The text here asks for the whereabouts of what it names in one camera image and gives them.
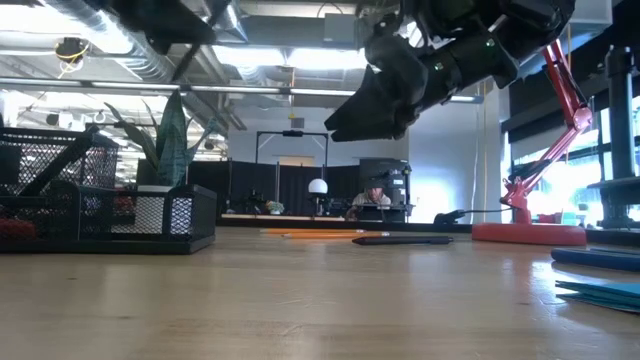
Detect black lamp cord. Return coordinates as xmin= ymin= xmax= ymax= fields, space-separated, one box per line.
xmin=432 ymin=207 xmax=512 ymax=226

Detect red desk lamp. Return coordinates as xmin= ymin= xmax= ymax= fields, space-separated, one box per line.
xmin=471 ymin=38 xmax=595 ymax=247

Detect black stand pole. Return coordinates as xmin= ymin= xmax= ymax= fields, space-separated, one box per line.
xmin=602 ymin=44 xmax=639 ymax=230

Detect black metal gantry frame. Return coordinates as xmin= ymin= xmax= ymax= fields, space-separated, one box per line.
xmin=254 ymin=129 xmax=330 ymax=166

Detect white globe lamp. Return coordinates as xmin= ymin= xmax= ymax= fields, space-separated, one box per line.
xmin=307 ymin=177 xmax=330 ymax=217

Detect black ceiling junction box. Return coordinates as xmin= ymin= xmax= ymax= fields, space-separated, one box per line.
xmin=53 ymin=36 xmax=92 ymax=65

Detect black partition panel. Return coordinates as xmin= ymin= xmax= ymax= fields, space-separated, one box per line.
xmin=135 ymin=158 xmax=362 ymax=226

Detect person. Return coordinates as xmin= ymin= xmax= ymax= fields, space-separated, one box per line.
xmin=343 ymin=177 xmax=395 ymax=222

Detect blue sticky note pad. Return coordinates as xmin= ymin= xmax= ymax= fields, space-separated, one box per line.
xmin=553 ymin=278 xmax=640 ymax=316

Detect black aluminium table frame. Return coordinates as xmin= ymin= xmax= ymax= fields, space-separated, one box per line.
xmin=217 ymin=217 xmax=640 ymax=250

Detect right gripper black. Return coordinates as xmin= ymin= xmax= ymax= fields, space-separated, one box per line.
xmin=324 ymin=30 xmax=520 ymax=144

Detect blue-handled scissors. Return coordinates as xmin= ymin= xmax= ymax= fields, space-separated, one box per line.
xmin=550 ymin=246 xmax=640 ymax=274

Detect black mesh desk organizer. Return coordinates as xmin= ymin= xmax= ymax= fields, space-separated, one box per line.
xmin=0 ymin=127 xmax=219 ymax=255

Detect yellow pencil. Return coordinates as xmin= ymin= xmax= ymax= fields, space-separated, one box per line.
xmin=282 ymin=231 xmax=391 ymax=241

